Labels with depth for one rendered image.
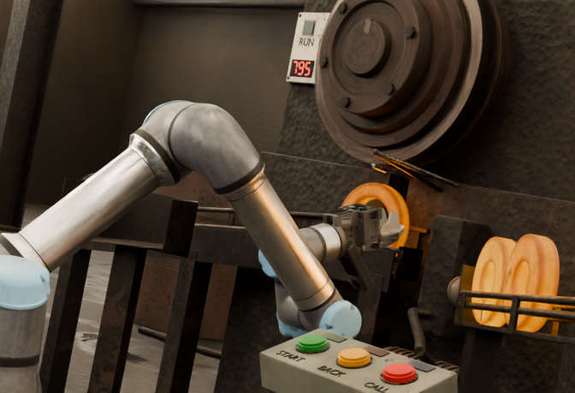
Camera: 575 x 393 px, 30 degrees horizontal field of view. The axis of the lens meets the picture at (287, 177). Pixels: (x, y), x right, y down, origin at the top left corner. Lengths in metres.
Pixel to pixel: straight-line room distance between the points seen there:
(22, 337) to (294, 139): 1.25
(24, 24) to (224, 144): 7.36
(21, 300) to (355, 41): 0.99
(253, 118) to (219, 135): 10.23
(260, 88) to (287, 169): 9.35
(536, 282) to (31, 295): 0.76
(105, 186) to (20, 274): 0.26
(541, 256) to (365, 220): 0.50
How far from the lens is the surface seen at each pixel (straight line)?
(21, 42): 9.04
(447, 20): 2.23
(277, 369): 1.39
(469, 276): 1.96
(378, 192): 2.33
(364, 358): 1.34
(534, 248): 1.71
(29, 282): 1.64
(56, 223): 1.80
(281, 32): 11.94
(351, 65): 2.29
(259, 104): 11.95
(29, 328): 1.65
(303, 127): 2.71
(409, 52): 2.20
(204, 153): 1.75
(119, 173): 1.82
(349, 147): 2.37
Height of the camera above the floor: 0.80
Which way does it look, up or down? level
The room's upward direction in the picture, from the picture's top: 11 degrees clockwise
